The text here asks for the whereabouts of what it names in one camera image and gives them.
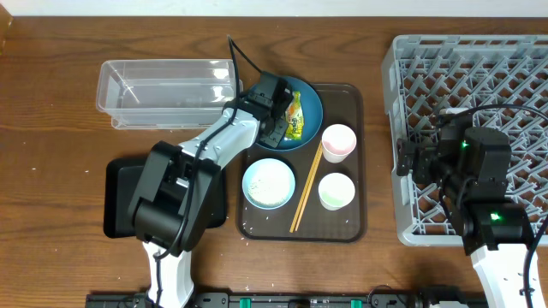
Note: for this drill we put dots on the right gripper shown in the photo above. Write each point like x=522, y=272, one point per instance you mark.
x=425, y=155

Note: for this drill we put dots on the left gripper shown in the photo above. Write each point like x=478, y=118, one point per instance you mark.
x=277, y=138

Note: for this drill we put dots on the yellow green snack wrapper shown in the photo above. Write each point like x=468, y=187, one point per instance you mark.
x=294, y=116

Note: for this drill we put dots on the pink plastic cup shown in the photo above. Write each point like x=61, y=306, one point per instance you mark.
x=338, y=141

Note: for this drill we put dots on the white green plastic cup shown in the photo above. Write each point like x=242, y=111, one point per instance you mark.
x=336, y=191

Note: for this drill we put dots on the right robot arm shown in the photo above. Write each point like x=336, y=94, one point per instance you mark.
x=469, y=164

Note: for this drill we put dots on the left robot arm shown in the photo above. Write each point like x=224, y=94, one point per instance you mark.
x=173, y=200

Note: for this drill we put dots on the grey dishwasher rack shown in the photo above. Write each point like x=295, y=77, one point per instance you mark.
x=507, y=74

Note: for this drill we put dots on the clear plastic waste bin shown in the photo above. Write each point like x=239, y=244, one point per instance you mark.
x=165, y=94

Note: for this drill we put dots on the blue plate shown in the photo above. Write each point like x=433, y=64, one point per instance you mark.
x=313, y=116

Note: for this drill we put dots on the wooden chopstick right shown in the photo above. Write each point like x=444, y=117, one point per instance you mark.
x=309, y=190

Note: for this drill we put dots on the wooden chopstick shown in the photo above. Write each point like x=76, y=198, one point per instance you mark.
x=309, y=190
x=305, y=190

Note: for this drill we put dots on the light blue rice bowl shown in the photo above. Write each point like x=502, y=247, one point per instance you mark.
x=268, y=184

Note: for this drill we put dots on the brown serving tray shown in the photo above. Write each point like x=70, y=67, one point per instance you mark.
x=342, y=104

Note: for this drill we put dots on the wooden chopstick left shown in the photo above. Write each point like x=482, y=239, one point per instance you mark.
x=305, y=190

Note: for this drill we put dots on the black tray lid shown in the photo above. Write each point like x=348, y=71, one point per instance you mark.
x=122, y=176

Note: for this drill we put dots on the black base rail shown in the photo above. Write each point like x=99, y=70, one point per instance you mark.
x=223, y=300

